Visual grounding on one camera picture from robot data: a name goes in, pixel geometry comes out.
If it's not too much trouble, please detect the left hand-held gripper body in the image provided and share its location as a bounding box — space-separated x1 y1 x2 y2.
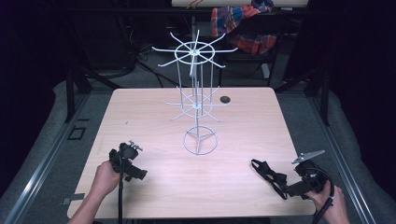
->
108 140 144 175

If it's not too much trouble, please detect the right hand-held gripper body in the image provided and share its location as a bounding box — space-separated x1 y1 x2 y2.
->
286 149 329 200

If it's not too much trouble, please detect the black strap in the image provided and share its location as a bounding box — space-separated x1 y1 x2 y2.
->
250 159 290 201

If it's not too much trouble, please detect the person's left hand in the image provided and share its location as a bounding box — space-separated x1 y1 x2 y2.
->
92 160 129 202

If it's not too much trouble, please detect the person's right hand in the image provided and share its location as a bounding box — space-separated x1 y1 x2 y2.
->
305 180 351 224

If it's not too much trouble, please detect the black metal stand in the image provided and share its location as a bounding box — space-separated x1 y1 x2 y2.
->
64 59 123 124
274 66 332 127

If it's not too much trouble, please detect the black metal chair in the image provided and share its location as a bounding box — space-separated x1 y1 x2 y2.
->
217 8 290 88

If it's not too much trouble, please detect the plaid cloth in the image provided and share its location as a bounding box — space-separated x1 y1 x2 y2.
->
210 0 278 56

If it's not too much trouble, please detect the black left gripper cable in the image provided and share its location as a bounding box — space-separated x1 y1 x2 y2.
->
117 155 125 224

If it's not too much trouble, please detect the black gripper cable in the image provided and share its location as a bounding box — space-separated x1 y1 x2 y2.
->
310 167 336 224
117 155 125 224

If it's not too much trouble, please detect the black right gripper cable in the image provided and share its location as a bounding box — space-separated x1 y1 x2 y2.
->
310 167 336 224

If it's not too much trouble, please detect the metal floor rail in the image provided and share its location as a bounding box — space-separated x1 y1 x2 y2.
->
3 92 92 224
306 92 377 224

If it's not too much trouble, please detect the white wire display rack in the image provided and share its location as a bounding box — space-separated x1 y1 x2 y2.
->
150 29 239 156

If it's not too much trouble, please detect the black floor cable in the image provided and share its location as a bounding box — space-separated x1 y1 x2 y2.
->
135 43 182 89

